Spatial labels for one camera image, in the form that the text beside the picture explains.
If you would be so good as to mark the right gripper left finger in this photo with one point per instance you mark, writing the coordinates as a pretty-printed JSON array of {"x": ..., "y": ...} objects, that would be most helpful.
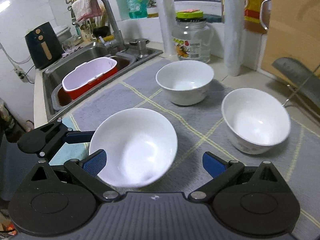
[{"x": 56, "y": 200}]

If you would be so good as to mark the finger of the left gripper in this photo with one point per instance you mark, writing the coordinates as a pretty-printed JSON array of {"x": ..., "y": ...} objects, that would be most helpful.
[{"x": 77, "y": 137}]

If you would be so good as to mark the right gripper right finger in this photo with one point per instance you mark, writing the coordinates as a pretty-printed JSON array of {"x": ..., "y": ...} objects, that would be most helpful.
[{"x": 248, "y": 200}]

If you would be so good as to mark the white ceramic bowl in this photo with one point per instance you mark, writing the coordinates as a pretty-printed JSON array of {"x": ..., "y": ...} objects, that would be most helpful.
[{"x": 140, "y": 144}]

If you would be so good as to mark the white bowl floral outside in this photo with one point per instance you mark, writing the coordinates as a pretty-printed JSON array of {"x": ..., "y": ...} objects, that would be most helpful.
[{"x": 255, "y": 120}]

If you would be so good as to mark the white bowl pink flowers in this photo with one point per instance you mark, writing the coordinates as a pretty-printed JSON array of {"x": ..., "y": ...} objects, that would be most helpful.
[{"x": 185, "y": 83}]

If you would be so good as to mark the chrome kitchen faucet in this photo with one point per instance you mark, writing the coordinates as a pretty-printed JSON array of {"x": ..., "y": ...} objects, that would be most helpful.
[{"x": 118, "y": 41}]

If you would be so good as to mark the red white plastic basin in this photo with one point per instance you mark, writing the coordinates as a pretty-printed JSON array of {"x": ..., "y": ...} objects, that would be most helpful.
[{"x": 87, "y": 75}]

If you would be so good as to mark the black air fryer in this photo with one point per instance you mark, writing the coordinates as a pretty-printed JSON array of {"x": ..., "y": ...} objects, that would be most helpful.
[{"x": 44, "y": 46}]

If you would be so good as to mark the grey checked table mat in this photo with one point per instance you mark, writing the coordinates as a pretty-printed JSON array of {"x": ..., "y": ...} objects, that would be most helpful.
[{"x": 201, "y": 128}]

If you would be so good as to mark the pink dish cloth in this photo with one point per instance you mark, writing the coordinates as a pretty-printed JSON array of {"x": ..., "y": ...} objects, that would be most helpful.
[{"x": 84, "y": 9}]

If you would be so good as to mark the glass jar green lid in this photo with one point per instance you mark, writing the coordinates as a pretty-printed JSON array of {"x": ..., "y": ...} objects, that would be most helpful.
[{"x": 192, "y": 36}]

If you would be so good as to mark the white paper towel roll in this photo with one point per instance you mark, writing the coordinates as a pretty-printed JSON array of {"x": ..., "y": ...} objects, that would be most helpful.
[{"x": 166, "y": 11}]

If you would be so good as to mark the bamboo cutting board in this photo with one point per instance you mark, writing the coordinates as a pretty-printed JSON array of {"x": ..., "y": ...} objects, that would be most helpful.
[{"x": 293, "y": 32}]

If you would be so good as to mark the cooking oil bottle yellow label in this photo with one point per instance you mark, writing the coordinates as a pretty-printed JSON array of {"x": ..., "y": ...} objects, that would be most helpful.
[{"x": 252, "y": 16}]

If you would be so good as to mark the white plastic wrap roll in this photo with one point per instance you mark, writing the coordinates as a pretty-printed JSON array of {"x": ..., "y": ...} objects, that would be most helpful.
[{"x": 233, "y": 32}]

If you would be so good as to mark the wall power socket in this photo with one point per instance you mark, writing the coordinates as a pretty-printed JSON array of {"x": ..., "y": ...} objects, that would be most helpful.
[{"x": 21, "y": 74}]

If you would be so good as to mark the metal wire knife stand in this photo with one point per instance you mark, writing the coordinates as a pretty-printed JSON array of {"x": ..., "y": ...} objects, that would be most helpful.
[{"x": 292, "y": 49}]

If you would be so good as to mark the cleaver with black handle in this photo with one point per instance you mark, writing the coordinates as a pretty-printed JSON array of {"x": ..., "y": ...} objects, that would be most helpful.
[{"x": 306, "y": 81}]

